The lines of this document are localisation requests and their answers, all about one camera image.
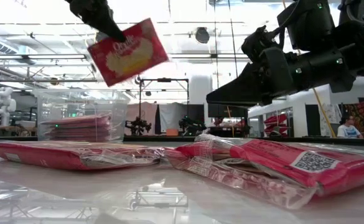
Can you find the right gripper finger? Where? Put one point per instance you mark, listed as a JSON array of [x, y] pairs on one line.
[[240, 87], [237, 102]]

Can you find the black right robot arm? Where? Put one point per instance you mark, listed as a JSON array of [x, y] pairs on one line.
[[340, 62]]

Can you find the black background robot arm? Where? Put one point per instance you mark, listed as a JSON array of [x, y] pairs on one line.
[[138, 126], [191, 124]]

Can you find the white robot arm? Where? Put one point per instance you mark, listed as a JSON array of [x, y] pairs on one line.
[[2, 104]]

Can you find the white patterned cloth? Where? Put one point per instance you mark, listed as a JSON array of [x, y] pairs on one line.
[[332, 116]]

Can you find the orange box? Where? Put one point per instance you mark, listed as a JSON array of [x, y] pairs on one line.
[[172, 132]]

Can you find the clear plastic bin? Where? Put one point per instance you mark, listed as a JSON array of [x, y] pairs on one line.
[[44, 99]]

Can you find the colourful patterned fabric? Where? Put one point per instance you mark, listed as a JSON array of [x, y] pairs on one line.
[[357, 113]]

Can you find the person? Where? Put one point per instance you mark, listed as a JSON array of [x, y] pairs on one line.
[[348, 130]]

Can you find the wooden workbench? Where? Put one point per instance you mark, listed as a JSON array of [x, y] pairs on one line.
[[13, 129]]

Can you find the black wall monitor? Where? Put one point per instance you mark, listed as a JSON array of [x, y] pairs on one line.
[[228, 112]]

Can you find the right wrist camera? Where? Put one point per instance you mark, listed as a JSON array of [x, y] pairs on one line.
[[256, 40]]

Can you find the black metal gantry frame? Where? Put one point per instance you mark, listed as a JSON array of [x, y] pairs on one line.
[[163, 80]]

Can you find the black aluminium table frame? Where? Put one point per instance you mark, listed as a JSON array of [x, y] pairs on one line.
[[156, 138]]

